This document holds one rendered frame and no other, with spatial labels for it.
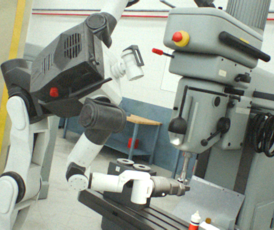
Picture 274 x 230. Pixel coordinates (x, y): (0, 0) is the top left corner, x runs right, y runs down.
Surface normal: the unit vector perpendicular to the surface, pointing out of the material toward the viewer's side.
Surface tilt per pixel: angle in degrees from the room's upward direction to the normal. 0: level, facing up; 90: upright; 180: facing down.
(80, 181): 113
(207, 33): 90
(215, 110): 90
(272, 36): 90
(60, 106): 145
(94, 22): 61
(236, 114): 90
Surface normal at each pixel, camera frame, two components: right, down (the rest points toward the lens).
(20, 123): -0.33, 0.02
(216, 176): -0.66, -0.07
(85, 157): 0.04, 0.50
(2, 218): -0.37, 0.44
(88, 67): 0.12, 0.83
